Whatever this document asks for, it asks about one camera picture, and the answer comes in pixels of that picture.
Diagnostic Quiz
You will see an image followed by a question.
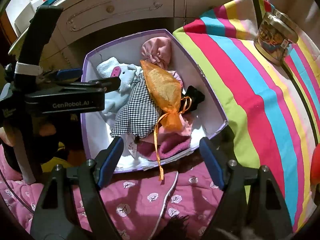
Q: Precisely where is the white ornate cabinet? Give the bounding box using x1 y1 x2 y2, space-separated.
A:
7 0 258 73

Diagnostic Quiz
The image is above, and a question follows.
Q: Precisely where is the white purple hexagonal box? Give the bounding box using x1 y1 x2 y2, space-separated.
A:
80 29 229 173

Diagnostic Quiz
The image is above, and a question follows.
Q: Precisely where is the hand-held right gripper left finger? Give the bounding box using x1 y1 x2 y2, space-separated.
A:
30 136 125 240

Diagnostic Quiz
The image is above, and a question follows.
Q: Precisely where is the light blue plush toy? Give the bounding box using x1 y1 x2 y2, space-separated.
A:
102 64 144 125

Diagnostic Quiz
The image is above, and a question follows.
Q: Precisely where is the magenta towel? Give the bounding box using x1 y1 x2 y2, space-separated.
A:
137 135 192 162

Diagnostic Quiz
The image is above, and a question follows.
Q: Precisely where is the pink embroidered quilt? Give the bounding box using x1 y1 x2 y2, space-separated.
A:
0 142 250 240

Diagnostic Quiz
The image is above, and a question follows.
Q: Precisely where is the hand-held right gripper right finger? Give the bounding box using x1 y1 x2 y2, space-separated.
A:
199 137 294 233

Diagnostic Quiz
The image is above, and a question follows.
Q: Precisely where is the black and yellow cloth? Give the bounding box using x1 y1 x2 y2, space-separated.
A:
37 120 84 173

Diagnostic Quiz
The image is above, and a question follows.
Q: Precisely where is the printed metal tin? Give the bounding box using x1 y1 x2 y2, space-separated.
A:
254 11 299 67

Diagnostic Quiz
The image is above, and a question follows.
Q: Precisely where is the black velvet pouch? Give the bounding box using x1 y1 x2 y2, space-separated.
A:
181 85 205 113

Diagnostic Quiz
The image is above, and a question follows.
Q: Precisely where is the rainbow striped cloth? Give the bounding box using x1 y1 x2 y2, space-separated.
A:
172 0 320 233

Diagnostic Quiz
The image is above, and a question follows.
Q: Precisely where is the orange organza bag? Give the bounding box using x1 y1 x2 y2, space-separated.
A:
140 60 192 180

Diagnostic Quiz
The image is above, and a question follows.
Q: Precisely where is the pink gathered fabric pouch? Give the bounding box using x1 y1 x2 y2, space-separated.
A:
141 37 172 69

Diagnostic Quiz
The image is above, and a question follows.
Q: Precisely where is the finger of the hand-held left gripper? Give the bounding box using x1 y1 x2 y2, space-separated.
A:
41 68 83 82
60 76 122 93

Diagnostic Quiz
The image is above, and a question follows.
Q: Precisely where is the white towel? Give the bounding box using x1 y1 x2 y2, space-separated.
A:
96 57 120 79

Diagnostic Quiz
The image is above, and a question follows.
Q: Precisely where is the black white checked pouch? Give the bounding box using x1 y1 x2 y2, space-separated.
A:
111 74 163 138

